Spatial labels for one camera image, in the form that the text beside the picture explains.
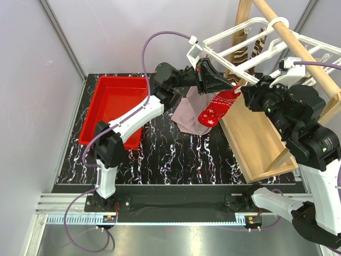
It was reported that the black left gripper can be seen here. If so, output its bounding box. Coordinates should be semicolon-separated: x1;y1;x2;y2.
170;58;234;96

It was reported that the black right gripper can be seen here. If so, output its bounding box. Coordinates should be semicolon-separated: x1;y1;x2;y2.
240;75;294;138

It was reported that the brown striped sock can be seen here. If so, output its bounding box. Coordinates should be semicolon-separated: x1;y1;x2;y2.
248;35;267;76
225;28;251;85

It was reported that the white clip hanger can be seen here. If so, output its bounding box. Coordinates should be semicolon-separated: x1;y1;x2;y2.
200;17;340;84

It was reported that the mauve sock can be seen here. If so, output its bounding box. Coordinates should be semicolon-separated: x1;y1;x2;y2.
171;86;214;135

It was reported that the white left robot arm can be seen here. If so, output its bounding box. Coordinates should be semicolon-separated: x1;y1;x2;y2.
92;58;233;211

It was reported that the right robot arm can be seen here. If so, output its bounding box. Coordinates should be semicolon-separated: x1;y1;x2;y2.
241;76;340;250

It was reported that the red snowflake sock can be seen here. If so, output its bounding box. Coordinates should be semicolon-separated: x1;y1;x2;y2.
198;91;240;127

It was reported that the wooden hanging rod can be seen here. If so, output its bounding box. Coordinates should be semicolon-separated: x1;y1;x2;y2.
252;0;340;99

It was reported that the red plastic bin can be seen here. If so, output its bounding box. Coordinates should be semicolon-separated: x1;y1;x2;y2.
78;76;148;145

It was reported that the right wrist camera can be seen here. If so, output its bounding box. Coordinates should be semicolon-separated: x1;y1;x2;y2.
270;57;306;88

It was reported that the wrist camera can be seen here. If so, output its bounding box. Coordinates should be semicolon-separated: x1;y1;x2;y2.
270;57;306;88
186;35;206;68

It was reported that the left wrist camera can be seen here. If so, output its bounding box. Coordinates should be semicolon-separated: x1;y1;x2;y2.
186;35;206;68

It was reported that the wooden rack frame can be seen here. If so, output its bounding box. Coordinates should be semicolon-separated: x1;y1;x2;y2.
220;1;340;183

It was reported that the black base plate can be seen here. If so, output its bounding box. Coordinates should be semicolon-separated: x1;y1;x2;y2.
85;183;261;226

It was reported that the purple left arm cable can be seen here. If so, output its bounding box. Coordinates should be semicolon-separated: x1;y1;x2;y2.
82;30;194;187

